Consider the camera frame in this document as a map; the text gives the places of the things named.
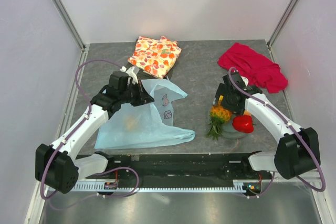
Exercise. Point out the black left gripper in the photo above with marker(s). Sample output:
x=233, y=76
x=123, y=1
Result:
x=143, y=96

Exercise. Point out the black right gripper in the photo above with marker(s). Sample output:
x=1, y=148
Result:
x=222, y=90

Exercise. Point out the orange pineapple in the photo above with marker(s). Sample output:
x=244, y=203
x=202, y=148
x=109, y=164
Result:
x=218, y=117

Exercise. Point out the red bell pepper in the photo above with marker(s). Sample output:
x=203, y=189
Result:
x=243, y=123

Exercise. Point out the green orange mango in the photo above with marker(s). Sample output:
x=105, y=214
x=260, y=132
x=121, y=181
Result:
x=130, y=123

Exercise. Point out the light blue plastic bag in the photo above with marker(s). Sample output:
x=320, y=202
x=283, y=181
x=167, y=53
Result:
x=155, y=121

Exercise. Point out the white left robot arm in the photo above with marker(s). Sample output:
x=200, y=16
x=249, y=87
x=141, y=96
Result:
x=57, y=164

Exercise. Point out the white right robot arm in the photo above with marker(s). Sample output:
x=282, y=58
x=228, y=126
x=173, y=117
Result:
x=297, y=149

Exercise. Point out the yellow mango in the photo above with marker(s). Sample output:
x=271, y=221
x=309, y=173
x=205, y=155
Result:
x=218, y=100

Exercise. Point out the dark green folded cloth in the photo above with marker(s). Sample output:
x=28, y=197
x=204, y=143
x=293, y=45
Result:
x=169, y=73

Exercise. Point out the floral orange folded cloth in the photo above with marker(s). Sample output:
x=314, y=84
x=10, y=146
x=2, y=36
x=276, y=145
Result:
x=155, y=57

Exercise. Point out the peach fruit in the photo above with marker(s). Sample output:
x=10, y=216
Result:
x=247, y=113

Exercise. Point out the grey round plate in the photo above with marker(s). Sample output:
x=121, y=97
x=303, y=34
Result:
x=229, y=132

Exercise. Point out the red crumpled cloth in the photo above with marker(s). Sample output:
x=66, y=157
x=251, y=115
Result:
x=257, y=68

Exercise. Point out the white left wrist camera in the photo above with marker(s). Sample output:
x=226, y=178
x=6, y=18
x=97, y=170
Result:
x=128, y=71

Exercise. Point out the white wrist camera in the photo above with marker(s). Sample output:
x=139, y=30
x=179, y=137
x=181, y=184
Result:
x=245, y=80
x=128, y=71

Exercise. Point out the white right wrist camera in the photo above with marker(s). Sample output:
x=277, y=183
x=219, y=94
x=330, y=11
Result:
x=245, y=80

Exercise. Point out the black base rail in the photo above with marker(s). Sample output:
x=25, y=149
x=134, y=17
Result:
x=181, y=170

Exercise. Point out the light blue cable duct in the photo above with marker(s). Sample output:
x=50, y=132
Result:
x=109, y=187

